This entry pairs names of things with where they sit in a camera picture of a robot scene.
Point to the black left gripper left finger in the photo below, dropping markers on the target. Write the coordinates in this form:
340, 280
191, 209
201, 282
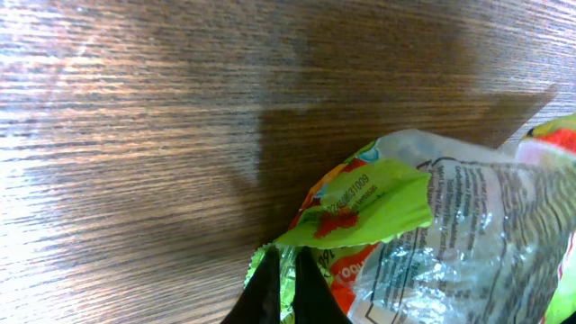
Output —
260, 301

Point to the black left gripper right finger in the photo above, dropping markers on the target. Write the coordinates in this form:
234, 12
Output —
313, 302

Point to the green snack packet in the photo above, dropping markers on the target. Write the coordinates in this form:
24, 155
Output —
420, 228

